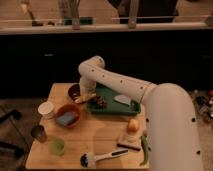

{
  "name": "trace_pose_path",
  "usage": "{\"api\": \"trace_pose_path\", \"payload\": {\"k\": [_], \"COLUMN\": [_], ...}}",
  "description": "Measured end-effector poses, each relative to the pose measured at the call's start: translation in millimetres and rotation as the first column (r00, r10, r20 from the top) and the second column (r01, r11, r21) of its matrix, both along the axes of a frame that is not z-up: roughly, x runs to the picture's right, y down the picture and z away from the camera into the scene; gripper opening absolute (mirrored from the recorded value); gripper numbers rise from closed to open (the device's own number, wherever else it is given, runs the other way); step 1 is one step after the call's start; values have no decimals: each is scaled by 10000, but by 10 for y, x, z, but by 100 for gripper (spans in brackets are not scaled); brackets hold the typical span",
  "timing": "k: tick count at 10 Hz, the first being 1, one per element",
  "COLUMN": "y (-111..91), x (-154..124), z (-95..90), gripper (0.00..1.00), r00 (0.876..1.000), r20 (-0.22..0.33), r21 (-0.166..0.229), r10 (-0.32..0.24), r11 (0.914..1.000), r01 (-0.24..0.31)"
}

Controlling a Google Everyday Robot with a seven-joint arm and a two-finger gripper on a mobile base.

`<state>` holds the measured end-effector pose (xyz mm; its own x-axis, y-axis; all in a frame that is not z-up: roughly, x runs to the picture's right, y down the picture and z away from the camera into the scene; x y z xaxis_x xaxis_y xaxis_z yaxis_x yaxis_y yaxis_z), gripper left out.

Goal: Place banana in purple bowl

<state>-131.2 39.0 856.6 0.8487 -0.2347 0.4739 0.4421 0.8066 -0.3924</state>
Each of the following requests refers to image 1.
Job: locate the green tray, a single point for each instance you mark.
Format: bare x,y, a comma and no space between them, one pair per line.
113,107

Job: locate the yellow banana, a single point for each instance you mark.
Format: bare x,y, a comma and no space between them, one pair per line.
84,98

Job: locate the green plastic cup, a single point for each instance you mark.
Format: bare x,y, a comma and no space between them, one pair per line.
56,147

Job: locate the blue sponge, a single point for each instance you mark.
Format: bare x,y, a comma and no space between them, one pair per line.
66,119

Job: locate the wooden block brush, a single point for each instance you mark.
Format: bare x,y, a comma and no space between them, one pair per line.
129,141

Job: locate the bunch of dark grapes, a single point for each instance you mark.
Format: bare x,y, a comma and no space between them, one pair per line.
99,102

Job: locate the dark purple bowl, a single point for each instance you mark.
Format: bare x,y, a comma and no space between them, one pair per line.
74,91

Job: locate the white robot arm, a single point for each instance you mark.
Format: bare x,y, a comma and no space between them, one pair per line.
172,127

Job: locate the white cloth piece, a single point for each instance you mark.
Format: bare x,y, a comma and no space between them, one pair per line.
123,99

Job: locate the white cup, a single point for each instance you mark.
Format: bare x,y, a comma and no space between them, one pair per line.
46,109

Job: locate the orange bowl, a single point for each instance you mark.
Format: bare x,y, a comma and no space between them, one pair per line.
69,108

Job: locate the metal cup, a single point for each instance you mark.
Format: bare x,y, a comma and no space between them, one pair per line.
38,133

